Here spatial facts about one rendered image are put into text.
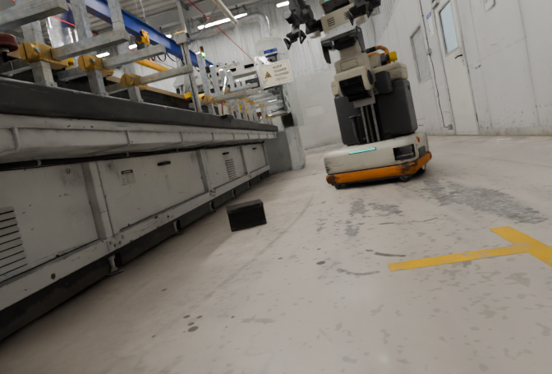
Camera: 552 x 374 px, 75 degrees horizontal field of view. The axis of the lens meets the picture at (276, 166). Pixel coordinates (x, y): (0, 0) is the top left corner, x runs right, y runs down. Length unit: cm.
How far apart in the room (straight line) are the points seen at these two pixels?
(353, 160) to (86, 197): 164
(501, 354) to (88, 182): 149
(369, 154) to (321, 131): 915
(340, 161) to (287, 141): 282
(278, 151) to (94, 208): 404
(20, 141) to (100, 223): 64
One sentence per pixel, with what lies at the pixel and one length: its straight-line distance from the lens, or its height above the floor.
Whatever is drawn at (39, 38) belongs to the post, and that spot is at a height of 85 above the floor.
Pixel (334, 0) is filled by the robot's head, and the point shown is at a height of 127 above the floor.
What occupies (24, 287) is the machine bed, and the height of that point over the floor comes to 13.
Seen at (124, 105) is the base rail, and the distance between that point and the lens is 153.
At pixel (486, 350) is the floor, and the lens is 73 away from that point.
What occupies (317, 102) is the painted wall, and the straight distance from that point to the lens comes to 1163.
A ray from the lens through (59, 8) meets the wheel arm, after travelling 101.
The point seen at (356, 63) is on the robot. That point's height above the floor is 83.
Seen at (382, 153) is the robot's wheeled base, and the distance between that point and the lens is 244.
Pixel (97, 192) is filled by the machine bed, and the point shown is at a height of 36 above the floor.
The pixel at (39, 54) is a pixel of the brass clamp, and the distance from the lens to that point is 129.
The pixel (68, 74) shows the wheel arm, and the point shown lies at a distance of 160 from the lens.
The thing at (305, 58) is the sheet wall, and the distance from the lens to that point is 1187.
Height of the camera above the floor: 39
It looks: 3 degrees down
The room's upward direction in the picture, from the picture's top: 12 degrees counter-clockwise
